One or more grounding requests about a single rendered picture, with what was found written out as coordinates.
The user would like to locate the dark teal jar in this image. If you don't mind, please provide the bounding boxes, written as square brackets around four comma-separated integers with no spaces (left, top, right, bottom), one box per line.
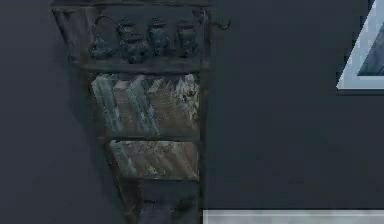
[147,17,173,57]
[116,17,150,64]
[174,19,200,58]

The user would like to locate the white framed wall picture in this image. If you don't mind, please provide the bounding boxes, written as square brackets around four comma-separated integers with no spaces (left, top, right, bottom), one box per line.
[335,0,384,92]

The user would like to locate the black wall hook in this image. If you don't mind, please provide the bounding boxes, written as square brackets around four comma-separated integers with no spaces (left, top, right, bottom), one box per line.
[215,19,232,32]

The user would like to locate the dark teal jug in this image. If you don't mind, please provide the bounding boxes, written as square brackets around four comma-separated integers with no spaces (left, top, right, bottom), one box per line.
[88,15,118,61]

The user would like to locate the row of brown books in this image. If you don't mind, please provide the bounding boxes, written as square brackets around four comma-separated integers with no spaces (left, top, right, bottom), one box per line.
[108,139,200,182]

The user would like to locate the row of pale books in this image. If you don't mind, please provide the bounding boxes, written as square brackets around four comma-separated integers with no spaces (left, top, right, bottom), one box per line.
[90,73,200,138]

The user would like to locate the dark wooden bookshelf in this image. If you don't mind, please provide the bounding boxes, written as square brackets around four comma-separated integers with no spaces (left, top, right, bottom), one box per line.
[49,0,212,224]

